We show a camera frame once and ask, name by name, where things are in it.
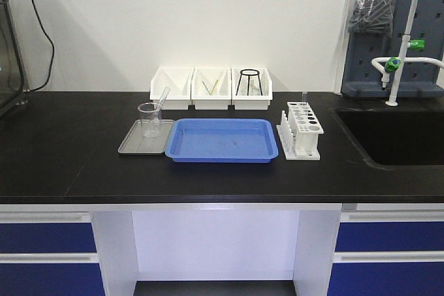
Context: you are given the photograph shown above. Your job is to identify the middle white storage bin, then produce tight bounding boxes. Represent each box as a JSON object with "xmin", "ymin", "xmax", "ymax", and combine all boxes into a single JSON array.
[{"xmin": 191, "ymin": 68, "xmax": 232, "ymax": 110}]

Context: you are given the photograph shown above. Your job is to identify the white lab faucet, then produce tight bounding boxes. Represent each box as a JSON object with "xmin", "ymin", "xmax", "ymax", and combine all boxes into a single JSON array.
[{"xmin": 371, "ymin": 0, "xmax": 443, "ymax": 107}]

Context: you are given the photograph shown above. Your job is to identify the white storage bin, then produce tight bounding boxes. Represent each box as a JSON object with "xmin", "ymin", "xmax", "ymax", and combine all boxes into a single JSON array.
[
  {"xmin": 191, "ymin": 68, "xmax": 232, "ymax": 110},
  {"xmin": 150, "ymin": 67, "xmax": 194, "ymax": 110},
  {"xmin": 231, "ymin": 67, "xmax": 273, "ymax": 110}
]

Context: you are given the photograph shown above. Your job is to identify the right blue drawer cabinet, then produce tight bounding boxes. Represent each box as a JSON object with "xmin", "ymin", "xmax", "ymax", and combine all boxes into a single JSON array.
[{"xmin": 327, "ymin": 211, "xmax": 443, "ymax": 295}]

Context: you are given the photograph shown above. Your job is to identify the grey pegboard drying rack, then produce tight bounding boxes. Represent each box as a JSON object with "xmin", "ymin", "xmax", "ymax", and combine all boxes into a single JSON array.
[{"xmin": 341, "ymin": 0, "xmax": 443, "ymax": 98}]

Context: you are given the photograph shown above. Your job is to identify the test tube in rack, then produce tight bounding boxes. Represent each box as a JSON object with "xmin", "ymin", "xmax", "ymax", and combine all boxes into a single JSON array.
[{"xmin": 302, "ymin": 92, "xmax": 308, "ymax": 106}]

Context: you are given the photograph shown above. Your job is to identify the clear glass beaker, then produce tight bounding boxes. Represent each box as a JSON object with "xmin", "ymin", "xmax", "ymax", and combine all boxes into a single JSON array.
[{"xmin": 137, "ymin": 102, "xmax": 162, "ymax": 137}]

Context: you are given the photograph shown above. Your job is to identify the right white storage bin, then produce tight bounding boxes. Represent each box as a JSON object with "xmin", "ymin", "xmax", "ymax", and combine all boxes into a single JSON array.
[{"xmin": 231, "ymin": 67, "xmax": 273, "ymax": 110}]

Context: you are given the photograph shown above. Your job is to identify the blue drawer cabinet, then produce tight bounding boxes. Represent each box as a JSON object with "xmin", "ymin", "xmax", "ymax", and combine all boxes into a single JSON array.
[
  {"xmin": 1, "ymin": 212, "xmax": 106, "ymax": 295},
  {"xmin": 327, "ymin": 211, "xmax": 443, "ymax": 295}
]

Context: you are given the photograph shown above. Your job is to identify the white test tube rack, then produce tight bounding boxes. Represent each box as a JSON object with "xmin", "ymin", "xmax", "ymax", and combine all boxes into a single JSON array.
[{"xmin": 276, "ymin": 102, "xmax": 324, "ymax": 161}]

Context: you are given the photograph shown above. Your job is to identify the glass cabinet at left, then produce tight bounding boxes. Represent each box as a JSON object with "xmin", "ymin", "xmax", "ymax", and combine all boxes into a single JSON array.
[{"xmin": 1, "ymin": 0, "xmax": 28, "ymax": 116}]

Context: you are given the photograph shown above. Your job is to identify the green yellow plastic sticks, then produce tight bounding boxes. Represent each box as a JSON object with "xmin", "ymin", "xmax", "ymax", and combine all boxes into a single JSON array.
[{"xmin": 201, "ymin": 79, "xmax": 221, "ymax": 96}]

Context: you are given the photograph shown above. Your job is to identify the black sink basin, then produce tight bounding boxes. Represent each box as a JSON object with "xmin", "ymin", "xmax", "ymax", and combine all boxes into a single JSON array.
[{"xmin": 330, "ymin": 107, "xmax": 443, "ymax": 173}]

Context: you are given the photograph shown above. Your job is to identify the left blue drawer cabinet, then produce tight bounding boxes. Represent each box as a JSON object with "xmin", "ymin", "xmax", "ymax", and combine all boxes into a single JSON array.
[{"xmin": 1, "ymin": 212, "xmax": 106, "ymax": 295}]

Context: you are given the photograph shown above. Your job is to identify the black wire tripod stand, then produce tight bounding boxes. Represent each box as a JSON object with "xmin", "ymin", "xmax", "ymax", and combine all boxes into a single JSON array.
[{"xmin": 236, "ymin": 69, "xmax": 263, "ymax": 96}]

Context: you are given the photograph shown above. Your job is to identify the clear glassware in bin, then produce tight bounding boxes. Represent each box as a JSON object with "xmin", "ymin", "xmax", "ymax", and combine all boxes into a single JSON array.
[{"xmin": 247, "ymin": 76, "xmax": 263, "ymax": 96}]

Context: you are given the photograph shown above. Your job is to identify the blue plastic tray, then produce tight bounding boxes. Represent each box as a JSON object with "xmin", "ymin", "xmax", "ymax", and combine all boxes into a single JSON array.
[{"xmin": 165, "ymin": 119, "xmax": 278, "ymax": 163}]

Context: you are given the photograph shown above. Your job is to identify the left white storage bin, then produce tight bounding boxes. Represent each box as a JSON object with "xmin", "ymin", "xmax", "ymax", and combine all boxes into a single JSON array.
[{"xmin": 150, "ymin": 67, "xmax": 194, "ymax": 110}]

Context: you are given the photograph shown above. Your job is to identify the black power cable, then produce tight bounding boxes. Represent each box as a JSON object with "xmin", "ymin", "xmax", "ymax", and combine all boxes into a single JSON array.
[{"xmin": 0, "ymin": 0, "xmax": 56, "ymax": 93}]

